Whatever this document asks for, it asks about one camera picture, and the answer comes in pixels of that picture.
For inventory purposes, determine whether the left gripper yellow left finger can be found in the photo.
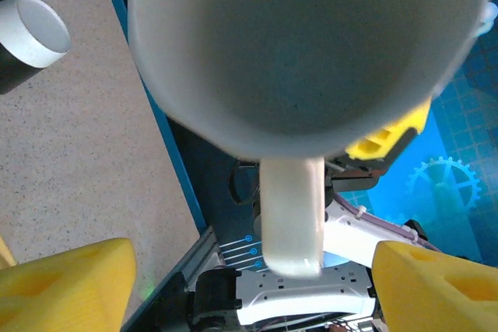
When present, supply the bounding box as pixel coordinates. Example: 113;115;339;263
0;236;138;332

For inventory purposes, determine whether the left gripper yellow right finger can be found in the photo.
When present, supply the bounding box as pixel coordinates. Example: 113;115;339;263
371;240;498;332

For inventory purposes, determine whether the white mug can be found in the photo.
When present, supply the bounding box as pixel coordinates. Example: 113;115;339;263
127;0;489;279

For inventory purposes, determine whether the black mug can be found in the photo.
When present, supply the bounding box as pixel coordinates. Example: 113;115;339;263
0;0;73;94

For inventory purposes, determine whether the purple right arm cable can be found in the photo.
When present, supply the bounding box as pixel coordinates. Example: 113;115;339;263
334;194;444;255

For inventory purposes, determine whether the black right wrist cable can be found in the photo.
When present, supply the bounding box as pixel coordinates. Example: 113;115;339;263
228;159;261;207

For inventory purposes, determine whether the aluminium frame post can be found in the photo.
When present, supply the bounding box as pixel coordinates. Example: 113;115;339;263
147;226;226;309

